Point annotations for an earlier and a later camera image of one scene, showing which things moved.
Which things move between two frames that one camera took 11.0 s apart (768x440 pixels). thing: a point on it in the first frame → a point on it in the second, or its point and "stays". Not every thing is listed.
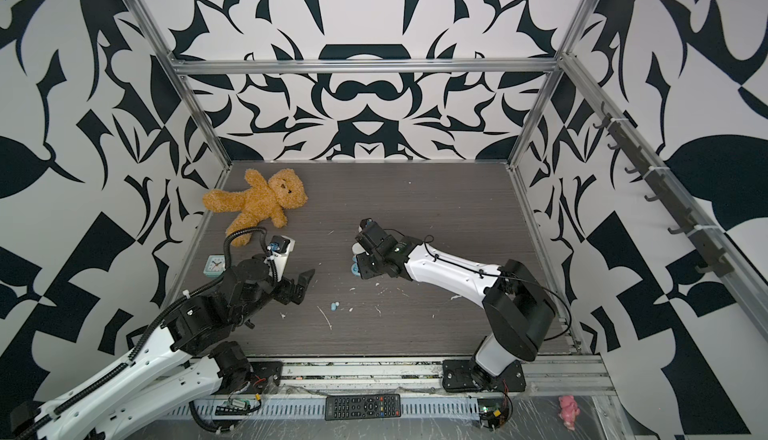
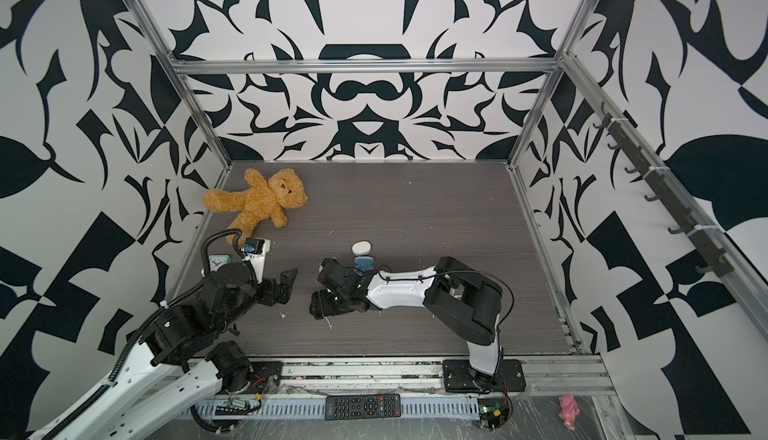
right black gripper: (365, 272) → (319, 303)
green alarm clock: (215, 265) stays
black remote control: (365, 406) stays
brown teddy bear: (259, 200) stays
